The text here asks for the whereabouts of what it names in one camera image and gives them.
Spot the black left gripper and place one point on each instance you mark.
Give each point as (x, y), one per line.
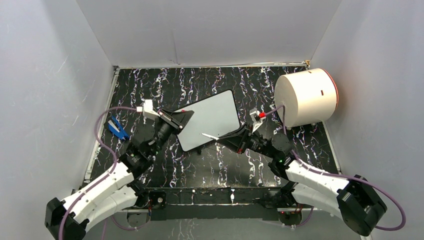
(177, 120)

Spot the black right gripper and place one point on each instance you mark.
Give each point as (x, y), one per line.
(238, 141)

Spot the white marker pen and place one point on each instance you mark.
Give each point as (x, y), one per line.
(210, 136)

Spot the small white whiteboard black frame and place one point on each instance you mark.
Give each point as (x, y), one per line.
(215, 115)

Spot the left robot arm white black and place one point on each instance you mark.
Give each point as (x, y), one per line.
(118, 187)

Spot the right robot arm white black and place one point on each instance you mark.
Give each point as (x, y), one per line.
(352, 200)

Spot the white cylindrical drum red rim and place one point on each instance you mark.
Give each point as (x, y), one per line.
(308, 97)

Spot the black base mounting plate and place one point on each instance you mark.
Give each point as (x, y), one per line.
(217, 203)

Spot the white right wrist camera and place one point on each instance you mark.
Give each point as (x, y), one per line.
(257, 118)

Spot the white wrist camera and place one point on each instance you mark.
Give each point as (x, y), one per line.
(147, 109)
(257, 118)

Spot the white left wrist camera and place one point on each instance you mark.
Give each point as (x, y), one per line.
(147, 109)

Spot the aluminium front frame rail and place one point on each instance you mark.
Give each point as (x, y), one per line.
(72, 218)

